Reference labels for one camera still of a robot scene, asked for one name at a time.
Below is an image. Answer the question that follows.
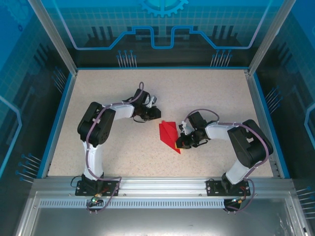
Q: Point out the blue table side trim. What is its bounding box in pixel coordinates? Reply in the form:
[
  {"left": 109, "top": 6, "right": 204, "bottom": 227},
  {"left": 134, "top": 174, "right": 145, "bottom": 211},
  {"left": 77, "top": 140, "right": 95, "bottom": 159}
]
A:
[
  {"left": 40, "top": 72, "right": 77, "bottom": 179},
  {"left": 254, "top": 72, "right": 291, "bottom": 179}
]

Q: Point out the silver metal panel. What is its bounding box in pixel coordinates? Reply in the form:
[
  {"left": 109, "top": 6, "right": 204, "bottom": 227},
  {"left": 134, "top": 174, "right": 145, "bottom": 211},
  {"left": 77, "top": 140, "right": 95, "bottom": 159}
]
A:
[{"left": 14, "top": 191, "right": 308, "bottom": 236}]

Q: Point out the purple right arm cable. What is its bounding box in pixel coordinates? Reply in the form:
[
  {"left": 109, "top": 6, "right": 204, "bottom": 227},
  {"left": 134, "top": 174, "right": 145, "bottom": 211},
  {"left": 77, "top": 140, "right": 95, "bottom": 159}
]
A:
[{"left": 184, "top": 109, "right": 270, "bottom": 213}]

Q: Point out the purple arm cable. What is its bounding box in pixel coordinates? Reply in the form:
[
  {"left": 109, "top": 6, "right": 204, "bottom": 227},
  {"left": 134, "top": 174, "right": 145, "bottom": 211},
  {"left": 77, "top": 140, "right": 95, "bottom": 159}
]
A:
[
  {"left": 184, "top": 109, "right": 270, "bottom": 213},
  {"left": 85, "top": 82, "right": 145, "bottom": 214}
]

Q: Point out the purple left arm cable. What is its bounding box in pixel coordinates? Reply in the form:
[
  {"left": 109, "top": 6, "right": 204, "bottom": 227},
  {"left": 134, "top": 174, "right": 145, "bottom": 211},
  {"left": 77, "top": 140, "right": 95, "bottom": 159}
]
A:
[{"left": 85, "top": 82, "right": 145, "bottom": 214}]

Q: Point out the aluminium mounting rail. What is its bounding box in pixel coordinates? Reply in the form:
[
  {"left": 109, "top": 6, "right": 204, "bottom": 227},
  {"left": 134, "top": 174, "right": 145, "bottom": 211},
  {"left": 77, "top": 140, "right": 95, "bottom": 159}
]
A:
[{"left": 33, "top": 177, "right": 295, "bottom": 197}]

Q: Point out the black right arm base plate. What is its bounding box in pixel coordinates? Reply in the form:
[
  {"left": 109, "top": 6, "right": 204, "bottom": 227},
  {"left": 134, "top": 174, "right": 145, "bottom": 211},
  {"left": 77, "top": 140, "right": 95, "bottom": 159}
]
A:
[{"left": 206, "top": 178, "right": 252, "bottom": 197}]

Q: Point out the slotted aluminium cable duct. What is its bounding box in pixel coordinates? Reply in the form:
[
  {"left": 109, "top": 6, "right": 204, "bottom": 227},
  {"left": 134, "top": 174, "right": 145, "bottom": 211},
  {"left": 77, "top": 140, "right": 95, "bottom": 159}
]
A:
[{"left": 39, "top": 199, "right": 228, "bottom": 209}]

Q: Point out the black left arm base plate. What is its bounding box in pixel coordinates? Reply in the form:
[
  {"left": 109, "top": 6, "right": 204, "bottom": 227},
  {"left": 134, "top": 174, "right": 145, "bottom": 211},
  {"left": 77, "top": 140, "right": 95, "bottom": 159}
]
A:
[{"left": 75, "top": 179, "right": 122, "bottom": 197}]

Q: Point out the left cable connector green light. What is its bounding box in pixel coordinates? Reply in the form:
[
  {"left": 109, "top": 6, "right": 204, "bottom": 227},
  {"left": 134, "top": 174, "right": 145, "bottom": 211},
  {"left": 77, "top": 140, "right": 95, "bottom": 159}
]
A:
[{"left": 90, "top": 193, "right": 103, "bottom": 205}]

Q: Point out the aluminium frame post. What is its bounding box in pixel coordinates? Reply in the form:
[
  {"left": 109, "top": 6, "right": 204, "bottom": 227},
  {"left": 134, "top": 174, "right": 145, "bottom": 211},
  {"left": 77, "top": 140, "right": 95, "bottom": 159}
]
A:
[
  {"left": 247, "top": 0, "right": 296, "bottom": 76},
  {"left": 28, "top": 0, "right": 79, "bottom": 74}
]

